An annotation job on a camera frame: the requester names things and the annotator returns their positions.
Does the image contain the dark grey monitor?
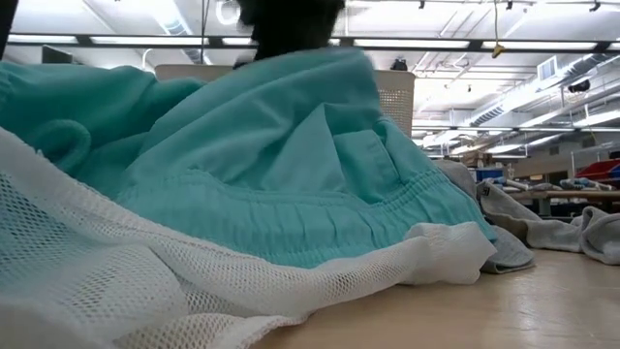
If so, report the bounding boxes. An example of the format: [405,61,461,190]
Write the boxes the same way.
[40,44,75,66]

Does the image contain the turquoise shorts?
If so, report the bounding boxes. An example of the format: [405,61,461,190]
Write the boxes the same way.
[0,47,499,270]

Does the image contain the white plastic laundry bin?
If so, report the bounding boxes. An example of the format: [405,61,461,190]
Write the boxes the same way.
[153,63,417,140]

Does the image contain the grey t-shirt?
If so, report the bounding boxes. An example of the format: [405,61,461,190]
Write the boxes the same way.
[476,179,620,267]

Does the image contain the blue storage bin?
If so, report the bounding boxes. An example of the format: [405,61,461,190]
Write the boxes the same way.
[473,166,506,183]

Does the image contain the wooden work table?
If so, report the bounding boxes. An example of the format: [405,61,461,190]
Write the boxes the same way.
[506,188,620,217]

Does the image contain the white mesh garment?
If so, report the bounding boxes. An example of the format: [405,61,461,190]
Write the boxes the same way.
[0,126,499,349]

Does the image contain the light grey sweatshirt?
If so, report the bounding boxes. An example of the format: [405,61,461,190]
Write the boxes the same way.
[433,158,537,275]

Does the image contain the yellow hanging cord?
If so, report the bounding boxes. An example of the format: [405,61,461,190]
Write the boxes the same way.
[490,0,508,60]

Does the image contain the red storage bin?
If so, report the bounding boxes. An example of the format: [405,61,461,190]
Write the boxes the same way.
[573,158,620,183]

